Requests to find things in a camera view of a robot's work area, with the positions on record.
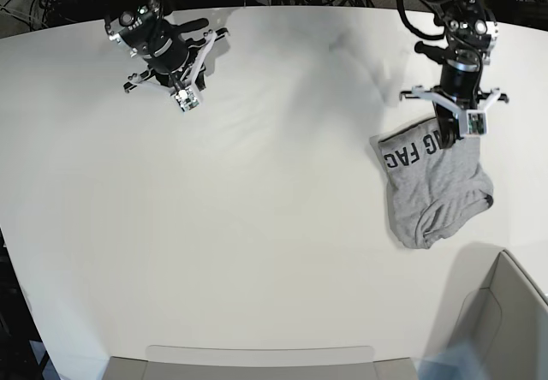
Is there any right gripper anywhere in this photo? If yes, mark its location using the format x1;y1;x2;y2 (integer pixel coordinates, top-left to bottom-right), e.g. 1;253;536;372
122;18;229;96

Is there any grey T-shirt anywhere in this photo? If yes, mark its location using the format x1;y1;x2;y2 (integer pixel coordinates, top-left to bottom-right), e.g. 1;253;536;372
369;117;494;250

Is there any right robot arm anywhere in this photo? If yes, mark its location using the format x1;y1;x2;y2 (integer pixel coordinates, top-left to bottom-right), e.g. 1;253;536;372
104;0;229;111

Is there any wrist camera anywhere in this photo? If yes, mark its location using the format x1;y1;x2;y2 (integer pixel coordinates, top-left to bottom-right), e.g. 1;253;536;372
458;110;488;138
173;86;201;112

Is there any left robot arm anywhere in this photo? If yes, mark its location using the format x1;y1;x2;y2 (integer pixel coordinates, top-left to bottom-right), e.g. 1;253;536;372
396;0;509;149

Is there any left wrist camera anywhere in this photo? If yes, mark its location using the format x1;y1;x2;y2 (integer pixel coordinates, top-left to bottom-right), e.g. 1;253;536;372
458;110;488;138

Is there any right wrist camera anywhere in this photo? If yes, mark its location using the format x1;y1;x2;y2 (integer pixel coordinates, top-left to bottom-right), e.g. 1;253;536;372
173;86;201;112

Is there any black power strip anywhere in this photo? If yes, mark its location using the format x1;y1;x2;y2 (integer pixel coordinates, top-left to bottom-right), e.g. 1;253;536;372
52;0;127;9

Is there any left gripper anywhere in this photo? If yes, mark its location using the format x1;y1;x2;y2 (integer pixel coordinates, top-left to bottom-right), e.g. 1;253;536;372
400;61;509;149

